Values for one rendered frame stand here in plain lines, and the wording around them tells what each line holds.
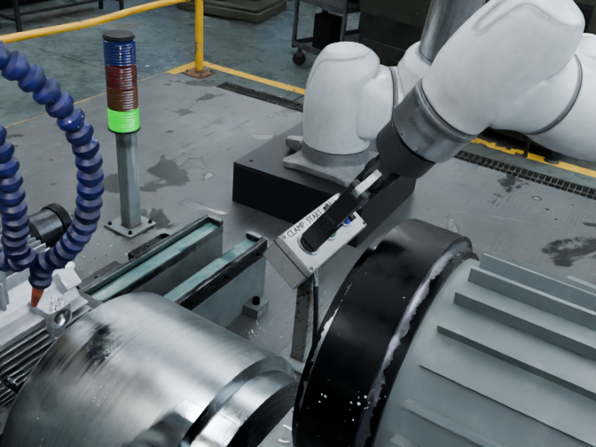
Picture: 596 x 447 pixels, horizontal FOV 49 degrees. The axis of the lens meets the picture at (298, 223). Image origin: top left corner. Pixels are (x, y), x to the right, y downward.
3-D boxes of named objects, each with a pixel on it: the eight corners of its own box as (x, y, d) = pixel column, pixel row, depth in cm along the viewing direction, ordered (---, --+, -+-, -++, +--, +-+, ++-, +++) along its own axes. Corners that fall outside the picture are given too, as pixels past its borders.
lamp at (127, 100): (122, 114, 126) (121, 92, 123) (100, 106, 128) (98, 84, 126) (145, 106, 130) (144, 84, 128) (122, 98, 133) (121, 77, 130)
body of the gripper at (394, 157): (412, 103, 81) (367, 149, 87) (381, 122, 74) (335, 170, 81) (453, 148, 80) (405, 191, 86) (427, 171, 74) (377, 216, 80)
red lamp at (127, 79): (121, 92, 123) (120, 68, 121) (98, 84, 126) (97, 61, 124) (144, 84, 128) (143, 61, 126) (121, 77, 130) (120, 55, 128)
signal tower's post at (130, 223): (129, 239, 139) (118, 43, 117) (103, 226, 142) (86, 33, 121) (156, 224, 145) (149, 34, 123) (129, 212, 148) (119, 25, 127)
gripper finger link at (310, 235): (346, 222, 88) (343, 224, 88) (317, 248, 93) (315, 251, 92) (331, 205, 89) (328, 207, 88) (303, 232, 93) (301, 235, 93)
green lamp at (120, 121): (124, 136, 128) (122, 114, 126) (102, 128, 131) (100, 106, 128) (145, 127, 132) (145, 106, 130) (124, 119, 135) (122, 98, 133)
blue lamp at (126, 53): (120, 68, 121) (118, 44, 119) (97, 61, 124) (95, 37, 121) (143, 61, 126) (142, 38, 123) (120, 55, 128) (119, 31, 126)
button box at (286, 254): (293, 291, 94) (313, 273, 90) (260, 254, 95) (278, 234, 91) (350, 241, 107) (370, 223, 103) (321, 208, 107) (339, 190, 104)
